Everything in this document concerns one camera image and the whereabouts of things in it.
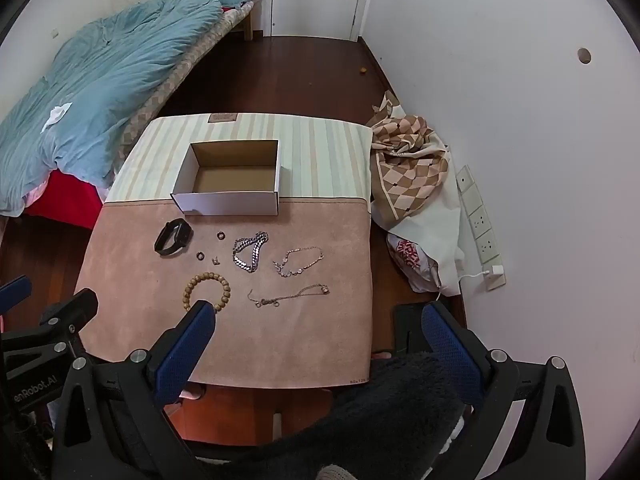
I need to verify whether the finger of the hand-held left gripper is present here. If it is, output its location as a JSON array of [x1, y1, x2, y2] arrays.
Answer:
[[0, 275, 32, 317], [41, 288, 99, 334]]

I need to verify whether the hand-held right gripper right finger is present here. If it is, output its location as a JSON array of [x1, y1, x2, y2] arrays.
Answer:
[[421, 301, 586, 480]]

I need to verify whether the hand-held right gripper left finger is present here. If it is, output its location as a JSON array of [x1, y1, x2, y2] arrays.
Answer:
[[52, 300, 217, 480]]

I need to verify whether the wooden bead bracelet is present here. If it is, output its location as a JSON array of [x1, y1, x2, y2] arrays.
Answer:
[[182, 271, 232, 315]]

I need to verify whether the silver chain bracelet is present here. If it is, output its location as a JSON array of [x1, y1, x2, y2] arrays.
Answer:
[[231, 231, 270, 275]]

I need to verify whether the black smart band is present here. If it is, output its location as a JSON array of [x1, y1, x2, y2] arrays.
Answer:
[[154, 219, 191, 257]]

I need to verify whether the rose gold bracelet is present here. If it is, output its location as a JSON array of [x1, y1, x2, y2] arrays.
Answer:
[[272, 246, 324, 278]]

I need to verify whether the thin pendant necklace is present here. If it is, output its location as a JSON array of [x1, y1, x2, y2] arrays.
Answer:
[[248, 283, 331, 309]]

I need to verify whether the white cardboard box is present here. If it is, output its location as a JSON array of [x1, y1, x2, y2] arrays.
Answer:
[[171, 139, 282, 216]]

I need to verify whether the dark fuzzy clothing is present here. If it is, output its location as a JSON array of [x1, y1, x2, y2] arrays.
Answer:
[[235, 352, 473, 480]]

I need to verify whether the white bag with red print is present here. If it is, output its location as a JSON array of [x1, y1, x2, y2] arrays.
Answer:
[[387, 234, 443, 293]]

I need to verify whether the red cloth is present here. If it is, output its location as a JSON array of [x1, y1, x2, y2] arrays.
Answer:
[[22, 169, 108, 231]]

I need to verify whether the white tissue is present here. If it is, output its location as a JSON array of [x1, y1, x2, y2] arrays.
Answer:
[[42, 103, 73, 131]]

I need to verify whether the brown checkered cloth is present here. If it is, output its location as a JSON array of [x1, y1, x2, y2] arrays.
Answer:
[[367, 115, 463, 296]]

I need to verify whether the blue duvet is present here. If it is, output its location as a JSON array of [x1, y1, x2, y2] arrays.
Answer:
[[0, 0, 256, 218]]

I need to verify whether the white wall outlet panel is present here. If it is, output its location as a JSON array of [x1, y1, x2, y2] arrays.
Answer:
[[456, 165, 506, 292]]

